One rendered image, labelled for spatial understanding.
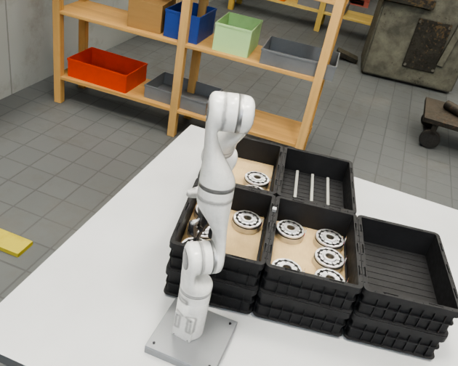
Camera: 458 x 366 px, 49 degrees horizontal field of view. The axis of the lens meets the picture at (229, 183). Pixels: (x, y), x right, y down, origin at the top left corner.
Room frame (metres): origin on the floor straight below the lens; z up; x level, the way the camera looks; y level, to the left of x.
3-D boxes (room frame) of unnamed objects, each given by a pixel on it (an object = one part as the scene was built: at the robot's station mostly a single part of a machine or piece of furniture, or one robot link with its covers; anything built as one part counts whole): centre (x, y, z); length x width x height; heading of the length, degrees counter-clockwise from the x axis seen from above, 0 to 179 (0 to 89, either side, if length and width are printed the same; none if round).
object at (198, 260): (1.04, 0.03, 0.98); 0.09 x 0.09 x 0.17; 23
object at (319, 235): (1.46, -0.39, 0.86); 0.10 x 0.10 x 0.01
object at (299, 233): (1.47, -0.25, 0.86); 0.10 x 0.10 x 0.01
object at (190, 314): (1.04, 0.03, 0.82); 0.09 x 0.09 x 0.17; 69
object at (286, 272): (1.35, -0.32, 0.92); 0.40 x 0.30 x 0.02; 177
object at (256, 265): (1.37, -0.02, 0.92); 0.40 x 0.30 x 0.02; 177
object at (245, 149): (1.77, -0.04, 0.87); 0.40 x 0.30 x 0.11; 177
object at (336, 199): (1.75, -0.34, 0.87); 0.40 x 0.30 x 0.11; 177
